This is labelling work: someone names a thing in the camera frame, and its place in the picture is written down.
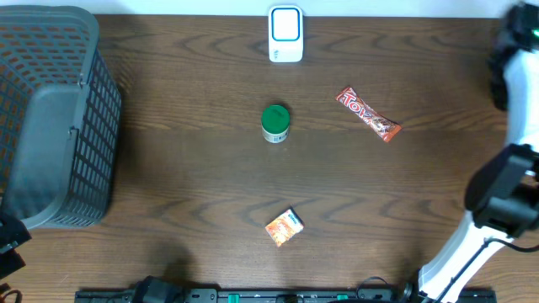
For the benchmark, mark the orange Kleenex tissue pack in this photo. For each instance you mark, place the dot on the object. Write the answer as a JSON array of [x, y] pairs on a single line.
[[284, 227]]

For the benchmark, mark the green lid jar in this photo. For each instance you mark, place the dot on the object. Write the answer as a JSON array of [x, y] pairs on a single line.
[[275, 123]]

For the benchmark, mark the white barcode scanner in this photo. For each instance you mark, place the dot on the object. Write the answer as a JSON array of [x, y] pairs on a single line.
[[285, 37]]

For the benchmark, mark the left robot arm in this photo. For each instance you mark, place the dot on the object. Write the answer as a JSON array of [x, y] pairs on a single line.
[[13, 234]]

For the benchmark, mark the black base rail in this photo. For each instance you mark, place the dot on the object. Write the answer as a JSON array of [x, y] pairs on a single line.
[[154, 290]]

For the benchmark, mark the grey plastic mesh basket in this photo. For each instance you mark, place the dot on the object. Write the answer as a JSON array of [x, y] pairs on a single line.
[[60, 117]]

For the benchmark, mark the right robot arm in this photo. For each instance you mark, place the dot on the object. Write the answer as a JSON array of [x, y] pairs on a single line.
[[499, 207]]

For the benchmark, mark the red Top snack packet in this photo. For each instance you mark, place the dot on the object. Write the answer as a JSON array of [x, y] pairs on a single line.
[[385, 128]]

